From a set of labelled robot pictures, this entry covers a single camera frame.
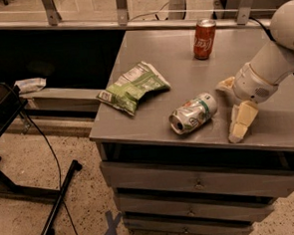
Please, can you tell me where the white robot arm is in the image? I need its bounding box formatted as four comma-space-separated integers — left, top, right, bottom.
216, 0, 294, 143

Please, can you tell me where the white green 7up can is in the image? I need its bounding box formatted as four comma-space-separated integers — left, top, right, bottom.
169, 93, 217, 134

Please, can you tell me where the white crumpled packet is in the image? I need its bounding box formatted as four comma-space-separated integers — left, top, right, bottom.
15, 78, 46, 95

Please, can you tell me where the black cable on floor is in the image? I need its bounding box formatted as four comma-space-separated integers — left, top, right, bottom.
21, 107, 86, 235

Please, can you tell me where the green chip bag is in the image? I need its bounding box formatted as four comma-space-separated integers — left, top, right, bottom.
97, 61, 171, 116

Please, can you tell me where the orange soda can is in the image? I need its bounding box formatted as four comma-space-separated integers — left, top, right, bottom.
193, 19, 216, 60

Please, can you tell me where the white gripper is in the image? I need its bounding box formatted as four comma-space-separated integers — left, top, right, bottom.
216, 63, 278, 143

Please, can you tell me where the metal railing frame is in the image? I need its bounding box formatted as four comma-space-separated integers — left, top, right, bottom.
0, 0, 279, 45

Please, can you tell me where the grey drawer cabinet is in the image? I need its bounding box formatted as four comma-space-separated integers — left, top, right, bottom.
90, 27, 294, 235

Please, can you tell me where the grey low ledge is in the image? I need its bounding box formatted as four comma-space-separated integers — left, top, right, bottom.
20, 88, 101, 113

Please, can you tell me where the black rolling stand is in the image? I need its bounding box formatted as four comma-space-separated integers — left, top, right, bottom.
0, 77, 88, 235

